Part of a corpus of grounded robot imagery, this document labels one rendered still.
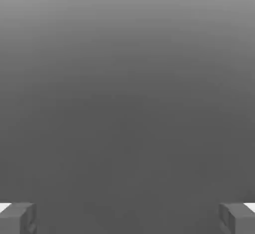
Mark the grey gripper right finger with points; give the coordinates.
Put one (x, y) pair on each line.
(239, 219)

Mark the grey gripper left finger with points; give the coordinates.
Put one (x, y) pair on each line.
(17, 219)

